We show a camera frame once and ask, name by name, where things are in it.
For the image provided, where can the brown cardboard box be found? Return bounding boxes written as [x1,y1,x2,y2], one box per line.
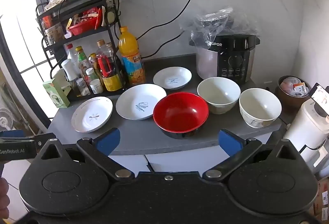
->
[308,177,329,222]

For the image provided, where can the red and black bowl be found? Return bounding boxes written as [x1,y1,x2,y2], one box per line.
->
[153,92,209,139]

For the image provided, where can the white seasoning jar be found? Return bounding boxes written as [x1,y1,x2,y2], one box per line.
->
[90,79,104,94]

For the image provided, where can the white bottle with red cap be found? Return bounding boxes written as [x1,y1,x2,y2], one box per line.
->
[65,44,78,65]

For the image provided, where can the brown bowl with packets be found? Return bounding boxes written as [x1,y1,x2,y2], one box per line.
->
[275,75,312,109]

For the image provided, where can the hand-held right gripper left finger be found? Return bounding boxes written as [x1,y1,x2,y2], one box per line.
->
[38,128,134,180]

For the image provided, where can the plain cream bowl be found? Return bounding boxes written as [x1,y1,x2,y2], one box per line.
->
[197,77,241,115]

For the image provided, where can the white plate with flower print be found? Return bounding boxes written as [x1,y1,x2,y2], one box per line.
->
[71,97,114,133]

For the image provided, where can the red plastic basket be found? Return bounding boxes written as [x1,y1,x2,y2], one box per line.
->
[67,15,100,36]

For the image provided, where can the clear plastic bag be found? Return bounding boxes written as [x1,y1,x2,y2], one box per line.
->
[179,7,259,48]

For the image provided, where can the green-cap sauce bottle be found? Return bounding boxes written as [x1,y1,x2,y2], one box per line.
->
[75,46,93,86]

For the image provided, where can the orange juice bottle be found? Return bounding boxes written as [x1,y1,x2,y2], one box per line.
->
[118,26,146,86]

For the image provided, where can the white fan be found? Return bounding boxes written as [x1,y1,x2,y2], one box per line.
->
[0,108,16,132]

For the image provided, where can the white-top oil dispenser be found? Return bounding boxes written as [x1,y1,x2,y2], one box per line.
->
[61,59,78,91]

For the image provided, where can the small white plate blue print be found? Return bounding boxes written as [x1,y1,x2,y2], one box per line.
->
[153,67,193,90]

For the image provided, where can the person's left hand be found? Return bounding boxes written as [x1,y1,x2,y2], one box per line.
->
[0,178,10,217]

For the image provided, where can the hanging mesh bag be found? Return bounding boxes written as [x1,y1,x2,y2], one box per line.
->
[103,0,117,25]

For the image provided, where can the silver and black pressure cooker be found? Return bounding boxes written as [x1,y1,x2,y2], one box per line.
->
[190,34,261,84]

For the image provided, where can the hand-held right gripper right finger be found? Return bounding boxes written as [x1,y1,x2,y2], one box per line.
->
[203,129,303,180]

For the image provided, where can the clear spice jar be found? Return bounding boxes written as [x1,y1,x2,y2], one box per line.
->
[76,78,91,96]

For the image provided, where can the black metal shelf rack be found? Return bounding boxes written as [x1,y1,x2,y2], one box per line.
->
[35,0,129,101]

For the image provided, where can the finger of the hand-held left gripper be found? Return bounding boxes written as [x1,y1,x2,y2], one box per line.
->
[0,130,35,143]
[33,133,56,150]

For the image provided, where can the white countertop appliance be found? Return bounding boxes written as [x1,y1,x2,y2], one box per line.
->
[282,98,329,171]

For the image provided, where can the soy sauce jug red handle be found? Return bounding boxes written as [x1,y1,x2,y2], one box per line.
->
[95,39,124,92]

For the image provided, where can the clear jar on shelf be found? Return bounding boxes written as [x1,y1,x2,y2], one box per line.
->
[44,22,65,45]

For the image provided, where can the white bowl with outer print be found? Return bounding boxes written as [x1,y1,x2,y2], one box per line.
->
[239,88,282,128]

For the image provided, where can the large white plate blue script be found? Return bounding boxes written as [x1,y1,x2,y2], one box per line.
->
[116,84,167,121]

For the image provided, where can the green cardboard box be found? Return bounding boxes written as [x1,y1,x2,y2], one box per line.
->
[42,78,71,108]

